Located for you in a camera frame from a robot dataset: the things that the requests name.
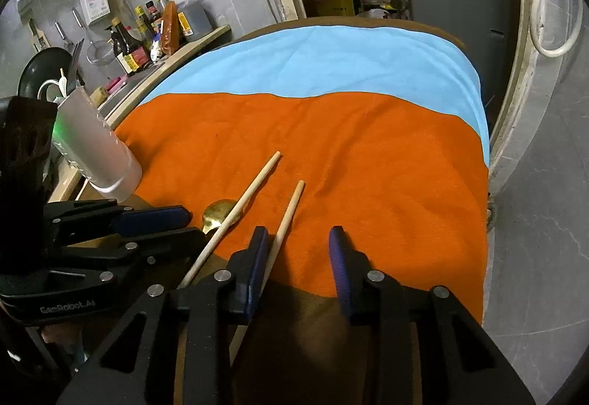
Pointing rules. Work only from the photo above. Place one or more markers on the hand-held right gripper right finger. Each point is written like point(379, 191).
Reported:
point(340, 276)

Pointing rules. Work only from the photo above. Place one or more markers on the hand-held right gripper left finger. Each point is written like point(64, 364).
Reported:
point(260, 267)

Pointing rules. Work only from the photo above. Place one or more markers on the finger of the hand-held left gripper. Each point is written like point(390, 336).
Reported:
point(175, 240)
point(152, 219)

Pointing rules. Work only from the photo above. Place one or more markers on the gold spoon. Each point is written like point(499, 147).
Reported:
point(216, 212)

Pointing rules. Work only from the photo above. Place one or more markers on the white plastic utensil holder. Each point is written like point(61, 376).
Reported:
point(101, 156)

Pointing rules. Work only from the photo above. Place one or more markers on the striped colourful blanket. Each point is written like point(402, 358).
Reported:
point(345, 156)

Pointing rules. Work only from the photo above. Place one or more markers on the yellow sponge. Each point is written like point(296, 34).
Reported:
point(98, 96)

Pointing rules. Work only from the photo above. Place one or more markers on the pink scrub pad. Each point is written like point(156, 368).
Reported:
point(116, 84)

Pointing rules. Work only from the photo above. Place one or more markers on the red cap soy sauce bottle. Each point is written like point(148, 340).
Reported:
point(140, 55)

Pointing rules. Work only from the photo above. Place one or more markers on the blue white packet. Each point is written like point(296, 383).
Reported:
point(157, 50)

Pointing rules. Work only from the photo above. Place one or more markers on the curved steel faucet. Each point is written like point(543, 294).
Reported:
point(46, 85)

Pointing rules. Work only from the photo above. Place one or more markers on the metal mesh strainer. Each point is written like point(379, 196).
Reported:
point(99, 53)

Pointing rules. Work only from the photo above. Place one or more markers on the orange red packet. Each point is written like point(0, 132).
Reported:
point(169, 30)

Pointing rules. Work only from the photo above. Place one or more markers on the black wok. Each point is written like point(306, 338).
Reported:
point(41, 64)

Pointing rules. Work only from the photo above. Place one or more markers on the yellow cap sauce bottle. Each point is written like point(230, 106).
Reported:
point(143, 23)

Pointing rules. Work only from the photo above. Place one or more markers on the dark liquid plastic jug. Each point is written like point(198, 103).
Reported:
point(193, 18)

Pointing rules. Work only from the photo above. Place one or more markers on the dark red label bottle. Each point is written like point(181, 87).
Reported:
point(152, 14)

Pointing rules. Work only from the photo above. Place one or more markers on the small yellow cap bottle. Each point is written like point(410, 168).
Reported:
point(161, 2)

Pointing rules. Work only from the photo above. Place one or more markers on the hanging wooden board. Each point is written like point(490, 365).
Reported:
point(37, 33)

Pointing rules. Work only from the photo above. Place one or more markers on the yellow jug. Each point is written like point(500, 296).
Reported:
point(338, 2)

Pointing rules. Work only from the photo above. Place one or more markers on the grey washing machine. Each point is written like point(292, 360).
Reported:
point(451, 0)

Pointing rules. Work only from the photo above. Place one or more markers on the white wall box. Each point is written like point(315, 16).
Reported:
point(94, 7)

